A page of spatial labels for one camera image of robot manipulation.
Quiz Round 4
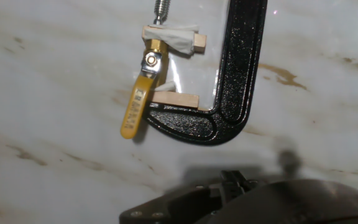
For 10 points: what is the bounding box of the brass valve with yellow lever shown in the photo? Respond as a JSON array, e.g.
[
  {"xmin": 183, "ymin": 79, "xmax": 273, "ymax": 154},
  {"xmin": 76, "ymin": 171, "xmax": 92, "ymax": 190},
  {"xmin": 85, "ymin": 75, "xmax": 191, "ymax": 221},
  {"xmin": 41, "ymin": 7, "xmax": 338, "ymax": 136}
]
[{"xmin": 119, "ymin": 39, "xmax": 170, "ymax": 140}]

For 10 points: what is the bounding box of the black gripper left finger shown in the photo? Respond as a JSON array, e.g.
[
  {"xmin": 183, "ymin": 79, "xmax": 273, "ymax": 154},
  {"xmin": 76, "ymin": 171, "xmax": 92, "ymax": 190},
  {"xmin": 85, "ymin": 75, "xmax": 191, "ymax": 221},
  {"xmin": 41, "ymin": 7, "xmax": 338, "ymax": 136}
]
[{"xmin": 221, "ymin": 170, "xmax": 241, "ymax": 205}]

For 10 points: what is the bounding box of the black metal C-clamp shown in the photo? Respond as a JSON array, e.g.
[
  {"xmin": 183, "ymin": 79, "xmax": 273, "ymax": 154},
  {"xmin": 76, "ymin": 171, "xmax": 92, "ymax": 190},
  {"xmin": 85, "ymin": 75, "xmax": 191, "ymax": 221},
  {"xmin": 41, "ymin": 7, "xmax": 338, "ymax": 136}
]
[{"xmin": 141, "ymin": 0, "xmax": 269, "ymax": 146}]

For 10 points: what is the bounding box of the wooden block with white tape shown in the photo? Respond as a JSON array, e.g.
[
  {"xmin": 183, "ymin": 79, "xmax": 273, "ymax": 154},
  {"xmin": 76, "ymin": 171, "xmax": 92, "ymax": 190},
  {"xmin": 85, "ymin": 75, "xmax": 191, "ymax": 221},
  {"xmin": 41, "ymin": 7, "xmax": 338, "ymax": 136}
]
[{"xmin": 141, "ymin": 24, "xmax": 207, "ymax": 55}]

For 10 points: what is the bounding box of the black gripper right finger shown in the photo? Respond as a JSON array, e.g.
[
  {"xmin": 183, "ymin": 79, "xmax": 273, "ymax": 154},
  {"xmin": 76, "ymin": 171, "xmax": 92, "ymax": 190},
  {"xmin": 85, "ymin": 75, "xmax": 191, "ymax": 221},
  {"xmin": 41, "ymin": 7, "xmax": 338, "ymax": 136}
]
[{"xmin": 239, "ymin": 179, "xmax": 259, "ymax": 194}]

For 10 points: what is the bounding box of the plain wooden block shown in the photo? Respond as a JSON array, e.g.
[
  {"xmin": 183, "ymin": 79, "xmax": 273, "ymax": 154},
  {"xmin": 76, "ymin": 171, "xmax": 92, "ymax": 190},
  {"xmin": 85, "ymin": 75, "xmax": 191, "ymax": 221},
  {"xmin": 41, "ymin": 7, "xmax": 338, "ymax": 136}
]
[{"xmin": 150, "ymin": 81, "xmax": 200, "ymax": 110}]

